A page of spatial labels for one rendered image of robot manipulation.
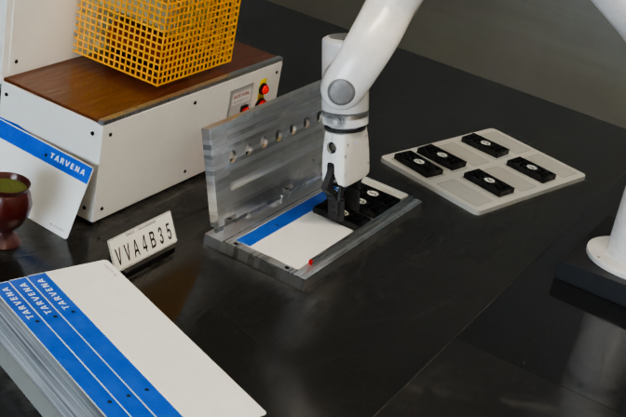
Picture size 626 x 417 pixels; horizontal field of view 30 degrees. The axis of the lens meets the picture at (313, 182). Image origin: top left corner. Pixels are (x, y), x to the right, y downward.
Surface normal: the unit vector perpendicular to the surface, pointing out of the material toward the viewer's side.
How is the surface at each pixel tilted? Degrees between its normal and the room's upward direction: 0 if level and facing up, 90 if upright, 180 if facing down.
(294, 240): 0
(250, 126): 74
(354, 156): 78
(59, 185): 69
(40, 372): 90
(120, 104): 0
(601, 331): 0
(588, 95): 90
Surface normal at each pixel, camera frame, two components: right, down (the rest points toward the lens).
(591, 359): 0.18, -0.89
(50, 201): -0.48, -0.08
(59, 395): -0.77, 0.15
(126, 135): 0.84, 0.36
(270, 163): 0.85, 0.10
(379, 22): 0.30, -0.37
